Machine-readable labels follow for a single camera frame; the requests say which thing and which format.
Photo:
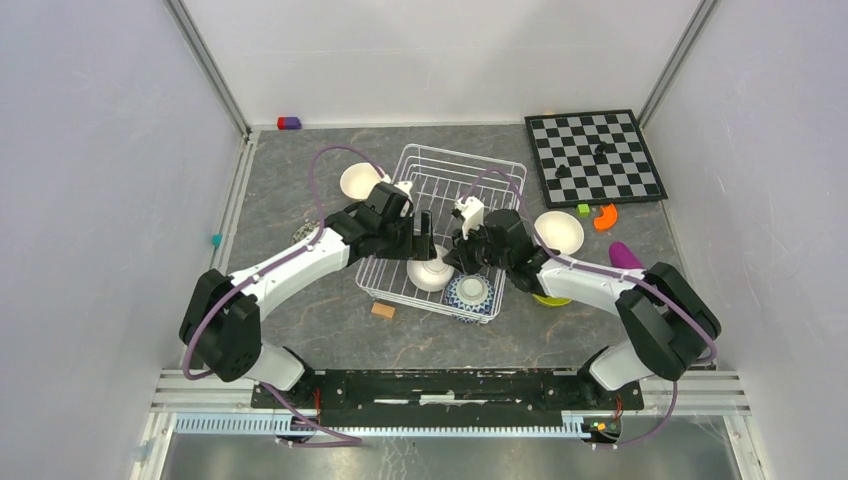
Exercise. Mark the blue patterned bowl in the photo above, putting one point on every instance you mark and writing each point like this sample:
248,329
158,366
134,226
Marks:
472,294

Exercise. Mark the white bowl outside rack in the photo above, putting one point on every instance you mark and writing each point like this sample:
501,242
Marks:
560,231

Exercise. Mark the orange curved toy piece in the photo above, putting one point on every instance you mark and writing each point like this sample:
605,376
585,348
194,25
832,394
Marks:
607,218

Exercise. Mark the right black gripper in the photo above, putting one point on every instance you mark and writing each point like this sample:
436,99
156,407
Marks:
459,255

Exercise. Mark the white wire dish rack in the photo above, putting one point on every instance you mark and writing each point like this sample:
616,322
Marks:
440,178

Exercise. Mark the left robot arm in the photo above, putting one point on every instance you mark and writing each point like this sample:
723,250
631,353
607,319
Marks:
222,325

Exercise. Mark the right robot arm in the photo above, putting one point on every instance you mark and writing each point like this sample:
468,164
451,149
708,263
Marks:
669,328

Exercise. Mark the small wooden block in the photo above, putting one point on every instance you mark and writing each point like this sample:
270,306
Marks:
383,311

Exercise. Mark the yellow-green bowl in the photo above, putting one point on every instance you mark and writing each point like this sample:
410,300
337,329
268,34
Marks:
552,302

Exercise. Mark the beige bowl with leaf motif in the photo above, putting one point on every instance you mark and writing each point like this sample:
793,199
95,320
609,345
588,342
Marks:
358,180

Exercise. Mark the purple plastic scoop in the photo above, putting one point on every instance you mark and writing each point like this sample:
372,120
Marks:
621,256

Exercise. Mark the black chess piece lower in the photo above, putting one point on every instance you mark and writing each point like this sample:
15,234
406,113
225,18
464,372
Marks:
562,171

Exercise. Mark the red and purple block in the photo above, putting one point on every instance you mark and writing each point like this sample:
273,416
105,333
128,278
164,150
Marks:
288,123

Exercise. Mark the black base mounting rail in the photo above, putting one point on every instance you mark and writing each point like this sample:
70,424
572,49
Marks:
534,397

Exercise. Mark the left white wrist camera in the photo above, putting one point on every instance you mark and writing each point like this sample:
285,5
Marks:
406,187

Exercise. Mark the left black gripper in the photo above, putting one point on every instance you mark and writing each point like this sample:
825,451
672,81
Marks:
420,247

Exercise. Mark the black and white chessboard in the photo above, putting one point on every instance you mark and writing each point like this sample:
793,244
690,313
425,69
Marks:
625,174

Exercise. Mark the plain white bowl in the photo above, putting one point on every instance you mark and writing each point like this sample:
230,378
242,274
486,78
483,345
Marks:
430,275

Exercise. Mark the red floral pattern bowl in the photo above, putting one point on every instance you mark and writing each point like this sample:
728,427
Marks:
304,231

